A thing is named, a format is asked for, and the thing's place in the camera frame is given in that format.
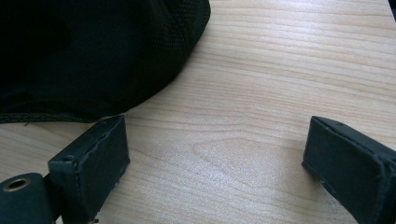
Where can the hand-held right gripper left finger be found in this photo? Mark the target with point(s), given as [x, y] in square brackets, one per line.
[93, 161]

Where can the black mesh fabric bag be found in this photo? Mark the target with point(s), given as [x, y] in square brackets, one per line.
[93, 56]

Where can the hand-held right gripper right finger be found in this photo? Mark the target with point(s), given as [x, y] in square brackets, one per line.
[351, 161]

